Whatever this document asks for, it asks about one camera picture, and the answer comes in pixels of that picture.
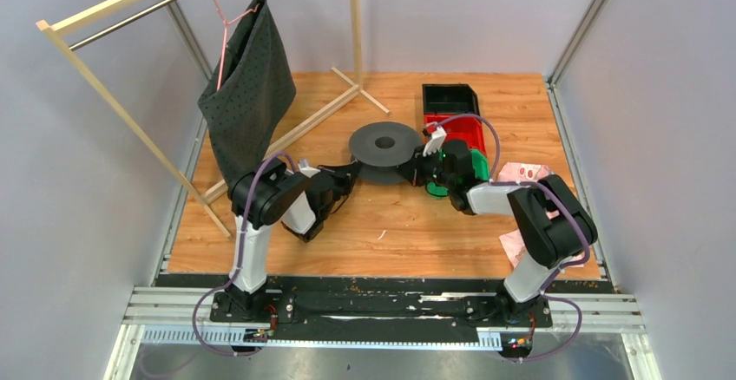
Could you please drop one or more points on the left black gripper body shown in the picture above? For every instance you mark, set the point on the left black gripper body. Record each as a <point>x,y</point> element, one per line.
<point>341,186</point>

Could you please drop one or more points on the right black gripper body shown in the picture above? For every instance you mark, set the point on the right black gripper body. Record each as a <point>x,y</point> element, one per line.
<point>428,169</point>

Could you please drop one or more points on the black cable spool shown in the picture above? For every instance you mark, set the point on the black cable spool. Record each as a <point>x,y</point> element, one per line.
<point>380,148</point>

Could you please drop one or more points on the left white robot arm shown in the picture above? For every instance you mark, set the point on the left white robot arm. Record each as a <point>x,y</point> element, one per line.
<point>301,201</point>

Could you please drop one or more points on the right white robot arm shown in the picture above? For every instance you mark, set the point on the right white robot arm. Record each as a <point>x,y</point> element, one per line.
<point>472,196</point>

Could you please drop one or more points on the green storage bin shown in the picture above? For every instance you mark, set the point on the green storage bin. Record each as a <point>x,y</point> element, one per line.
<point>481,169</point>

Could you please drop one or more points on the red storage bin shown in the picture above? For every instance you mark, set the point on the red storage bin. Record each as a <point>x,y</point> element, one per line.
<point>466,129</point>

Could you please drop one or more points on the black storage bin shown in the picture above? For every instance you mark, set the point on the black storage bin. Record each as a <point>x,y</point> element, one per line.
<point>449,99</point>

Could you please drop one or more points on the pink patterned cloth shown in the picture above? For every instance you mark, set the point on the pink patterned cloth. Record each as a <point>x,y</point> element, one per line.
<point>544,232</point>

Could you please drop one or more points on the dark grey hanging cloth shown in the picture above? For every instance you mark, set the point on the dark grey hanging cloth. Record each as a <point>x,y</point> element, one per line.
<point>245,100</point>

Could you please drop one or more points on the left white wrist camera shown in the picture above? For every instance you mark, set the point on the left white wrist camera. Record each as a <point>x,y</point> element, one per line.
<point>306,169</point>

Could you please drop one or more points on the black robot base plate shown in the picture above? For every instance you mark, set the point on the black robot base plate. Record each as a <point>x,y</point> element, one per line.
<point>381,310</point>

